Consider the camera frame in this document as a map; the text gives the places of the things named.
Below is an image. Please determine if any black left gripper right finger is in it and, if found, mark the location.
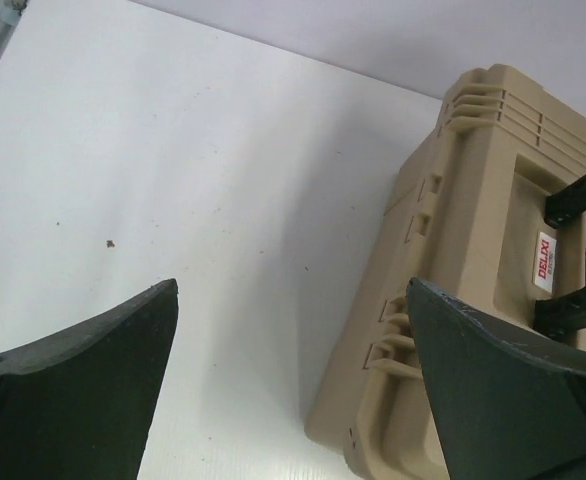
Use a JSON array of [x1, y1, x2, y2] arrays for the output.
[[406, 278, 586, 479]]

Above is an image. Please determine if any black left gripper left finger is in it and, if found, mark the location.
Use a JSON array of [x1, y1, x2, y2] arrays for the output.
[[0, 279, 178, 479]]

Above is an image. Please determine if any tan plastic tool box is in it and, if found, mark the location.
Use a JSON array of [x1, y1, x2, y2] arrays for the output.
[[305, 65, 586, 479]]

